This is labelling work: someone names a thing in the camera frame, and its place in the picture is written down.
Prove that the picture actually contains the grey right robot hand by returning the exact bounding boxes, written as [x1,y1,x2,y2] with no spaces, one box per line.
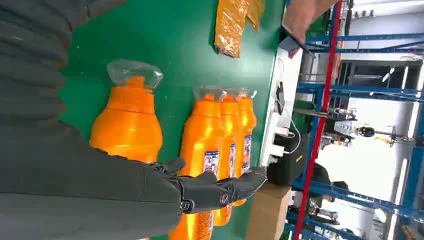
[0,0,268,240]

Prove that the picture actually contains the person's left hand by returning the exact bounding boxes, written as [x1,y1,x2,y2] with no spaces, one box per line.
[283,0,339,45]

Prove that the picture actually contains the white table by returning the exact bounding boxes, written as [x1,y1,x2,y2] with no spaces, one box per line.
[258,44,306,168]

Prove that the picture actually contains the blue metal rack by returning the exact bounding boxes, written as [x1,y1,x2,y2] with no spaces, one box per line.
[284,0,424,240]

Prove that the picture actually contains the yellow plastic sheet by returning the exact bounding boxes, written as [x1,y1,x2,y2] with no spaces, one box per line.
[213,0,267,59]

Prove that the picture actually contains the black smartphone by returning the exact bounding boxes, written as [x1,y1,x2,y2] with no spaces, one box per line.
[275,81,286,116]

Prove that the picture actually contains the red metal pole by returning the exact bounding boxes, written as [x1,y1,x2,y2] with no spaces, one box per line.
[294,0,344,240]

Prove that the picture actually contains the white plug charger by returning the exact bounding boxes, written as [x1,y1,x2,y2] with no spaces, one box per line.
[274,126,293,137]
[269,145,286,158]

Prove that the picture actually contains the grey metal equipment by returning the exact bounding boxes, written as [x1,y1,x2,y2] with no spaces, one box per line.
[322,106,417,149]

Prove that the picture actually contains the green table mat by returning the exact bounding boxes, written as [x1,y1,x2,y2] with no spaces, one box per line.
[57,0,286,240]

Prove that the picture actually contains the black carry bag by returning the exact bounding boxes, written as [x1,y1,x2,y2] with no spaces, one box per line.
[266,134,311,187]

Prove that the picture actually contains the brown cardboard box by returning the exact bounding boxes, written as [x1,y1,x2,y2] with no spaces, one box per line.
[245,182,292,240]

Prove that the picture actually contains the white charger cable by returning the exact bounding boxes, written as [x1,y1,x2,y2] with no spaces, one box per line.
[284,115,302,155]

